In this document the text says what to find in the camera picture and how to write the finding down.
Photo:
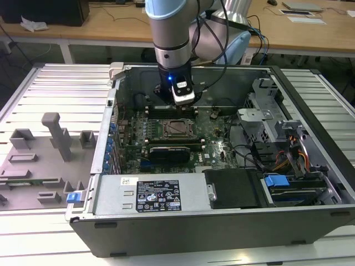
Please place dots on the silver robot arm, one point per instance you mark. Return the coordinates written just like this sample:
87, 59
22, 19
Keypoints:
169, 27

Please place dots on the black plastic shroud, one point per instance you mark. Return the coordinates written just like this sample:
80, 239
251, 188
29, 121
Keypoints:
233, 188

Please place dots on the metal drive cage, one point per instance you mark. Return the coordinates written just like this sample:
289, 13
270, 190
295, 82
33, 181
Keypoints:
255, 122

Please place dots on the long wooden desk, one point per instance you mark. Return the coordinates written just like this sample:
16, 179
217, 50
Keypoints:
124, 27

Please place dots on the green RAM stick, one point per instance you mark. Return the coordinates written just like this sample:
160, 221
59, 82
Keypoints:
25, 183

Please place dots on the black box on desk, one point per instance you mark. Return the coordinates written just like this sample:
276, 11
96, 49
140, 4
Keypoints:
41, 11

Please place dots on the white paper sheet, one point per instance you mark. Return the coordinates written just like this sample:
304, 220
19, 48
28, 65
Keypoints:
306, 20

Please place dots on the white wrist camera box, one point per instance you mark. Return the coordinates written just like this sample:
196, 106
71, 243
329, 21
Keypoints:
183, 97

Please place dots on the black installed RAM sticks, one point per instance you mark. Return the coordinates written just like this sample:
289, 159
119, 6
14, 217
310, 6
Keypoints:
174, 144

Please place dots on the black graphics card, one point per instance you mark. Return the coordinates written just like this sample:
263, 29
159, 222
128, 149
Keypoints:
169, 155

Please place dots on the CPU socket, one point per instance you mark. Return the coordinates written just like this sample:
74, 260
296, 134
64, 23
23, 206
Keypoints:
164, 134

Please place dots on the green motherboard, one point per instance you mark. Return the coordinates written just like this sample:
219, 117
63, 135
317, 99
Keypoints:
213, 149

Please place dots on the blue case latch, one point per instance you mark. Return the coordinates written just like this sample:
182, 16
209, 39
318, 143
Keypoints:
72, 198

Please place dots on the grey plastic parts rack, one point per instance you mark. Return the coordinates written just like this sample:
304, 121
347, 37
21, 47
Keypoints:
41, 166

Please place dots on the blue disk carrier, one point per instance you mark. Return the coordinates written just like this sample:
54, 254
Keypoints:
276, 183

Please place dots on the grey power supply unit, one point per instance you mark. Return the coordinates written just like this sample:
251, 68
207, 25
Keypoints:
111, 194

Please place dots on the crumpled white paper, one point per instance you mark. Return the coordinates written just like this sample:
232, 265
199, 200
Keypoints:
33, 25

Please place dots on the black open PC case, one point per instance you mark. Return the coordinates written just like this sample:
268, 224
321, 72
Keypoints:
194, 235

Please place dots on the black power adapter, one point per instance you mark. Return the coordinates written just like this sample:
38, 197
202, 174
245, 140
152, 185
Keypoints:
140, 4

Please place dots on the grey flat laptop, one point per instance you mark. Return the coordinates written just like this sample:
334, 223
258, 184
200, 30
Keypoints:
302, 6

